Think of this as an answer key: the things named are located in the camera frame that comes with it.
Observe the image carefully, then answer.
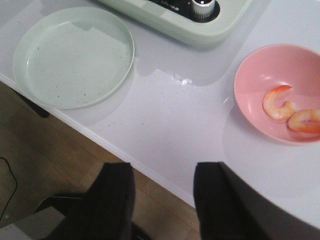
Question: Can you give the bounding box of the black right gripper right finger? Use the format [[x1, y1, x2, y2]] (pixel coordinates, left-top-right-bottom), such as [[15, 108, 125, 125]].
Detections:
[[193, 161, 266, 240]]

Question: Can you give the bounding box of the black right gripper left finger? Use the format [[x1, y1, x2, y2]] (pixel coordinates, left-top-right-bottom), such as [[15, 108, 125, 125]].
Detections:
[[53, 163, 135, 240]]

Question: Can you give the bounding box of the orange shrimp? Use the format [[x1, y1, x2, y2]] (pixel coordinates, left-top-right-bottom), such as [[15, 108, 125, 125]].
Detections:
[[287, 109, 320, 134], [262, 85, 297, 121]]

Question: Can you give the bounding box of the pink plastic bowl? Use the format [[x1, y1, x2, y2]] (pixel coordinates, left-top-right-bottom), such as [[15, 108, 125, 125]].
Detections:
[[233, 44, 320, 145]]

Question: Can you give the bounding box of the mint green breakfast maker base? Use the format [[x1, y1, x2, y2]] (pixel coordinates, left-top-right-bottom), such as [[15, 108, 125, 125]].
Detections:
[[102, 0, 252, 48]]

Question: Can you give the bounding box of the mint green round plate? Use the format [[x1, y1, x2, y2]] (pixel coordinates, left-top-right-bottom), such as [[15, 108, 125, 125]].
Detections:
[[12, 7, 135, 109]]

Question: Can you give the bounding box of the right silver control knob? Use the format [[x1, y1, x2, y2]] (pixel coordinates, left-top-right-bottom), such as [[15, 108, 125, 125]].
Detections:
[[191, 0, 216, 19]]

